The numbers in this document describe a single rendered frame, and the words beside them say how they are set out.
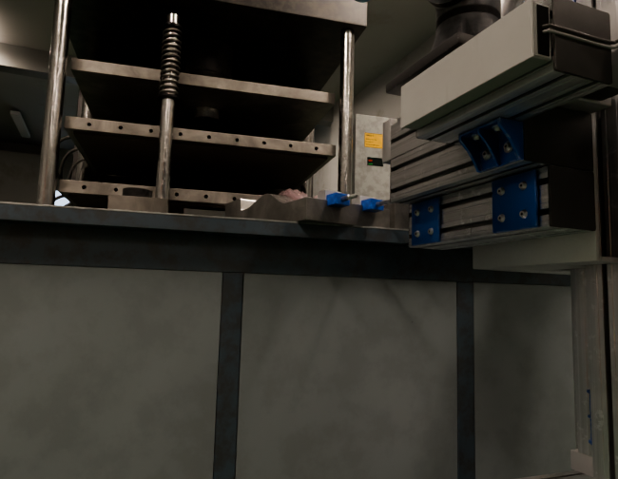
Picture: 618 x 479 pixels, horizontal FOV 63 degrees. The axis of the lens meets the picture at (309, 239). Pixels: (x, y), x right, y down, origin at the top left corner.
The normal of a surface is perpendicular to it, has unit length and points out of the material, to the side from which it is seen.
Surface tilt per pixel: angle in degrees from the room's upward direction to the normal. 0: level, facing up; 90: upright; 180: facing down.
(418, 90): 90
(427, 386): 90
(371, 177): 90
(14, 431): 90
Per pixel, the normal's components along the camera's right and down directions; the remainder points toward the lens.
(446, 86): -0.93, -0.07
